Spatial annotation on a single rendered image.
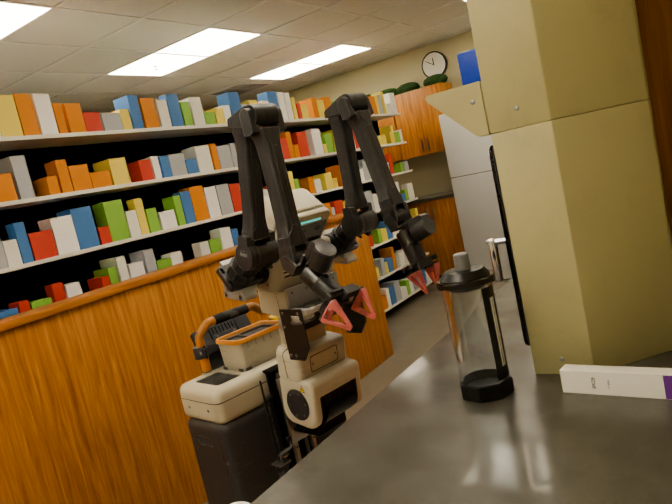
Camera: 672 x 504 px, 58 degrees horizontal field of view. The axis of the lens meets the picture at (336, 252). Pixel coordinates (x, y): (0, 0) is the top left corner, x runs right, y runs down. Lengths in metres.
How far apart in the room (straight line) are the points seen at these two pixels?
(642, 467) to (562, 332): 0.37
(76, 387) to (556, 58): 2.21
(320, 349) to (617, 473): 1.22
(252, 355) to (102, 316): 0.87
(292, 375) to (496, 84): 1.14
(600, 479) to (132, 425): 2.31
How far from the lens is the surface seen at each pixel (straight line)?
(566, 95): 1.18
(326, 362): 1.99
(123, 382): 2.88
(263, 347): 2.20
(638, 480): 0.91
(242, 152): 1.65
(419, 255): 1.85
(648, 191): 1.26
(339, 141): 1.97
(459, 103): 1.20
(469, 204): 6.46
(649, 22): 1.51
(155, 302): 2.99
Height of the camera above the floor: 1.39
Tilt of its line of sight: 7 degrees down
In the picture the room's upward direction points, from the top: 12 degrees counter-clockwise
